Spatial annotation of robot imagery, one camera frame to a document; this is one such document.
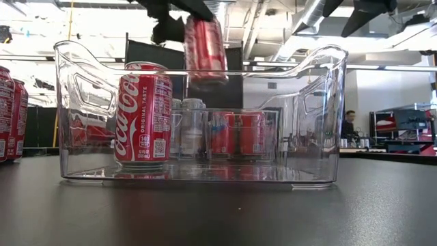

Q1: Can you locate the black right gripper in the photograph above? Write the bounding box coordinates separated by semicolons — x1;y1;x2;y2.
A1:
322;0;399;38

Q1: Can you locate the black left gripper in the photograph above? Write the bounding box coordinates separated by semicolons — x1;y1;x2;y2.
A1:
128;0;216;45

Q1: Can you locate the silver soda can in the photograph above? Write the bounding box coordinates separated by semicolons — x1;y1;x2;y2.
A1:
182;98;208;160
171;98;184;160

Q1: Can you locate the Fanta soda can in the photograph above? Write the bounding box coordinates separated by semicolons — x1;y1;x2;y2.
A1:
210;111;236;158

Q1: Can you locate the clear plastic bin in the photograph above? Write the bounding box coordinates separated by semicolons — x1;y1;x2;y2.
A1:
53;40;349;191

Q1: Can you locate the black folding partition screen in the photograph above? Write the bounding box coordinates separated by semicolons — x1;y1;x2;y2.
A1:
123;32;245;109

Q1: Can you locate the person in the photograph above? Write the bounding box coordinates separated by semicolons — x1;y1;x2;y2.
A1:
341;109;359;141

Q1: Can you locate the metal storage rack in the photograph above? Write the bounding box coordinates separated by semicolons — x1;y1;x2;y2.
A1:
370;103;437;156

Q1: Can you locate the black ceiling fixture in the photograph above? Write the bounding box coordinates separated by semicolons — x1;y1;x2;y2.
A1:
0;25;13;44

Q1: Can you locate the yellow cable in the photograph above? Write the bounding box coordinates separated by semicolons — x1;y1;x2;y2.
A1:
52;0;74;148

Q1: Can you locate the black low partition wall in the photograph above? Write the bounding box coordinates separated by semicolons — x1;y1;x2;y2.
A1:
23;106;58;148

